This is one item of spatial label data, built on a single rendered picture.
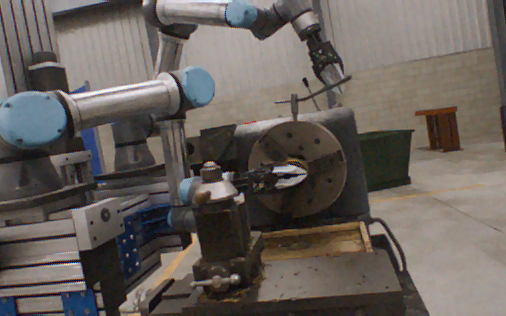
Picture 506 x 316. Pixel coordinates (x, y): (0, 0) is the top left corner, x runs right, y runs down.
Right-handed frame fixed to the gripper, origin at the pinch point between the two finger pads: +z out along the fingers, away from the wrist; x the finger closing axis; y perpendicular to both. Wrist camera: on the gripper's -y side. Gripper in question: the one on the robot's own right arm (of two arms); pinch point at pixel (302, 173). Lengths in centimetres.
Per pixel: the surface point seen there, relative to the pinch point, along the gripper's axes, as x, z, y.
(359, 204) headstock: -18.0, 14.4, -30.8
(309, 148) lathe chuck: 5.6, 1.7, -15.1
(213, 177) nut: 7.8, -9.5, 44.9
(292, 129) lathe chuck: 12.4, -2.6, -15.0
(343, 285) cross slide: -11, 9, 48
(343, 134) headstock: 7.4, 12.8, -30.8
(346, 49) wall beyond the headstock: 197, 63, -1035
